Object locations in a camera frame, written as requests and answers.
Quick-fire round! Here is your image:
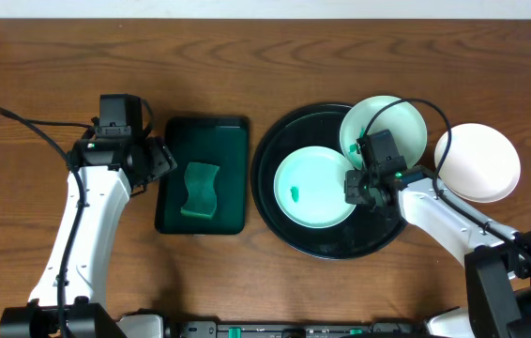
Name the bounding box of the green sponge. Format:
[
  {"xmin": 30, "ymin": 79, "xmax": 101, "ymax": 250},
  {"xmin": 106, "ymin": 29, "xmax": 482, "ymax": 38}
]
[{"xmin": 180, "ymin": 161, "xmax": 220, "ymax": 220}]

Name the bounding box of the pale green plate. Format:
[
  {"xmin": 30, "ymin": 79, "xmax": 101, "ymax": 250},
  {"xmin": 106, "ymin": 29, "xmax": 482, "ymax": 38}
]
[
  {"xmin": 273, "ymin": 146, "xmax": 356, "ymax": 229},
  {"xmin": 340, "ymin": 96, "xmax": 428, "ymax": 169}
]

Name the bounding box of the white plate with green stain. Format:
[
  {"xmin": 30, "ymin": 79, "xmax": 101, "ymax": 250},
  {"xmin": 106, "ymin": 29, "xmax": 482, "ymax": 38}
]
[{"xmin": 434, "ymin": 123, "xmax": 521, "ymax": 203}]

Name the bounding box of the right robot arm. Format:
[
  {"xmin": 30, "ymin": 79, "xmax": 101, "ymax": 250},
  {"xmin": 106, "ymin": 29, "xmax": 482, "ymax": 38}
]
[{"xmin": 344, "ymin": 165, "xmax": 531, "ymax": 338}]

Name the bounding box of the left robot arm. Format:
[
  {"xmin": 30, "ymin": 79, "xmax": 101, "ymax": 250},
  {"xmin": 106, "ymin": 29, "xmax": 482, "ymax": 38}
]
[{"xmin": 0, "ymin": 137, "xmax": 176, "ymax": 337}]

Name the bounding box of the round black tray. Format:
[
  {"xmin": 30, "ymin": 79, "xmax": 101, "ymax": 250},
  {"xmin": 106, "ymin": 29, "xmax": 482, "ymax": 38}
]
[{"xmin": 250, "ymin": 103, "xmax": 406, "ymax": 259}]

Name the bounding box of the rectangular black water tray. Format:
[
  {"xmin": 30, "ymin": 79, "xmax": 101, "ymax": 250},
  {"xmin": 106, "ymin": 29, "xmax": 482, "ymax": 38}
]
[{"xmin": 155, "ymin": 116, "xmax": 249, "ymax": 235}]

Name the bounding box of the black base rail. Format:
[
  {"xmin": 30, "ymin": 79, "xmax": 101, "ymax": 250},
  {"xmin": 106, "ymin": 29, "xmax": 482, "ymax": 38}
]
[{"xmin": 171, "ymin": 321, "xmax": 431, "ymax": 338}]

